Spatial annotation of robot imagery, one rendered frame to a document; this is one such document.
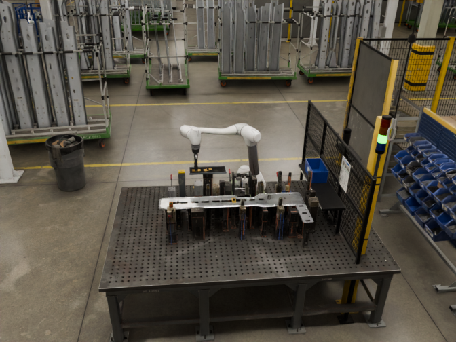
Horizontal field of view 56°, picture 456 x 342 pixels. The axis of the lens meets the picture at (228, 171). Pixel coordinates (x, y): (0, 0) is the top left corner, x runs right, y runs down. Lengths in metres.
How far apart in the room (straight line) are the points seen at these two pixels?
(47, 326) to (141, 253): 1.15
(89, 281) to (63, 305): 0.37
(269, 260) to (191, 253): 0.71
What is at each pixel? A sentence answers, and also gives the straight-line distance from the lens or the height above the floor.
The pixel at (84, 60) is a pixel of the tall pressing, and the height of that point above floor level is 0.55.
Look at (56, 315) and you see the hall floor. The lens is 4.61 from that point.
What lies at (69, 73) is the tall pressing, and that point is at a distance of 7.66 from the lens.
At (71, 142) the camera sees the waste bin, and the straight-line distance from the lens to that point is 6.44.
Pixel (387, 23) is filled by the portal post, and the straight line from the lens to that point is 10.39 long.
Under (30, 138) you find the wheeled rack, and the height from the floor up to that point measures 0.28.
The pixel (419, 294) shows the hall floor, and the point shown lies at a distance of 4.98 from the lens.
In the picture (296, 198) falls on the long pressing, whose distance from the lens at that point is 4.18.
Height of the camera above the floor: 3.19
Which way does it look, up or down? 29 degrees down
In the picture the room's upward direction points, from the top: 1 degrees clockwise
